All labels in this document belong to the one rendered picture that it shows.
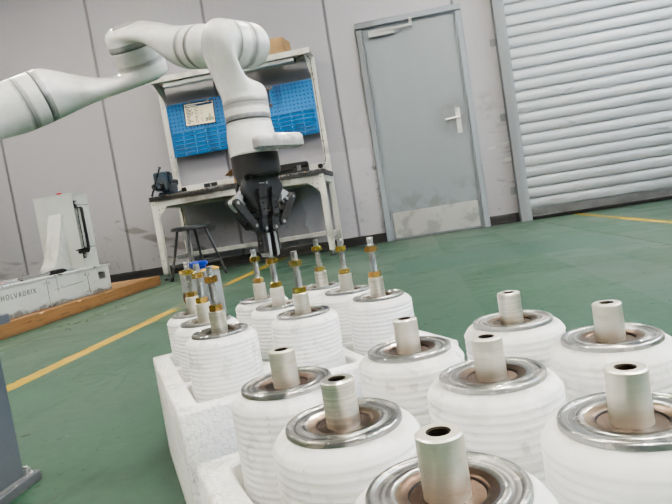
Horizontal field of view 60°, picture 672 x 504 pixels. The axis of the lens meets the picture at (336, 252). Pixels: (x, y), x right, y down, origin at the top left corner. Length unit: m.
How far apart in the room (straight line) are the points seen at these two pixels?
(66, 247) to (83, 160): 2.32
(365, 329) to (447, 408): 0.43
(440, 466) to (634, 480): 0.09
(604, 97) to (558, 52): 0.59
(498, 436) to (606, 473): 0.10
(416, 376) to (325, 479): 0.17
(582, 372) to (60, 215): 4.23
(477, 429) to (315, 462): 0.11
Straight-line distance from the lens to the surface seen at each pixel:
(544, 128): 5.89
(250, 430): 0.47
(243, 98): 0.91
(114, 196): 6.53
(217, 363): 0.76
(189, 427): 0.74
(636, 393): 0.34
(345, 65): 5.96
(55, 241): 4.47
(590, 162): 5.96
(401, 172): 5.78
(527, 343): 0.56
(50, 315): 3.83
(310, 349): 0.79
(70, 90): 1.15
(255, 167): 0.89
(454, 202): 5.79
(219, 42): 0.92
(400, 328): 0.53
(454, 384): 0.43
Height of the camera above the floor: 0.39
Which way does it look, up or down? 4 degrees down
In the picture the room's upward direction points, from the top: 9 degrees counter-clockwise
